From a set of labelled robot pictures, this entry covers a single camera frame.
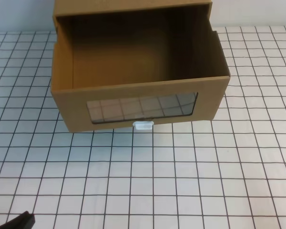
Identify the white drawer handle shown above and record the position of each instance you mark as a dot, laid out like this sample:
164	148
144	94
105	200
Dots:
143	125

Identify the brown cardboard drawer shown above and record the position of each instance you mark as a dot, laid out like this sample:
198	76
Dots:
108	82

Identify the white grid tablecloth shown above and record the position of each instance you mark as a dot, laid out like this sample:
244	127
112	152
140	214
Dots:
229	173

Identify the upper brown cardboard box shell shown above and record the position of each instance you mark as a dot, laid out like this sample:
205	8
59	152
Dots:
154	37

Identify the black object bottom left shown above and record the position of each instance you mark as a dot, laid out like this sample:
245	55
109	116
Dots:
25	220

